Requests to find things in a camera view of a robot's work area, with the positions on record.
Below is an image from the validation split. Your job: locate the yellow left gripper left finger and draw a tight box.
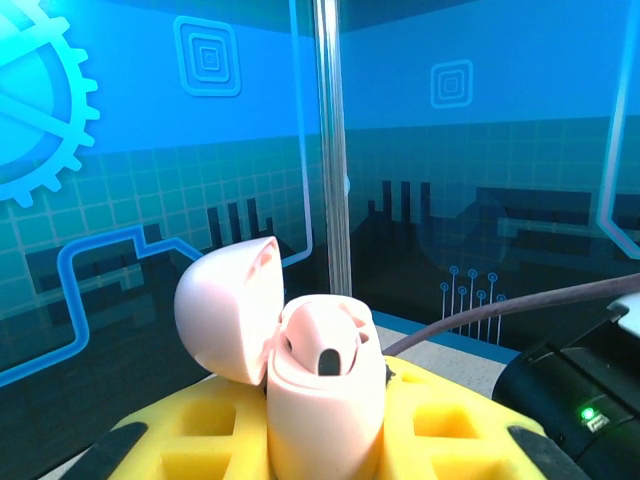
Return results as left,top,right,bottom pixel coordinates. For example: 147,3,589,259
59,374,274,480

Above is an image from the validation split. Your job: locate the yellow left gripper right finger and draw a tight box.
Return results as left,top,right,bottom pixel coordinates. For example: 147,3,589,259
380,355,594,480

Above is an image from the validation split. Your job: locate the pink earbud charging case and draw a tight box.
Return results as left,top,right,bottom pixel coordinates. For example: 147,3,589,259
173,235,389,480

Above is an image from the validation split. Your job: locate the pink wireless earbud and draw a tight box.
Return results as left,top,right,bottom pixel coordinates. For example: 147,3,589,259
282,299,362,377

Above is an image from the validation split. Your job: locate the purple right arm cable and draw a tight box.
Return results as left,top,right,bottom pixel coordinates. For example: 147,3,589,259
382,272,640,357

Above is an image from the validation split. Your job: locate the aluminium frame post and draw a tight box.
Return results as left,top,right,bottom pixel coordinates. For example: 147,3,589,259
312,0,355,297

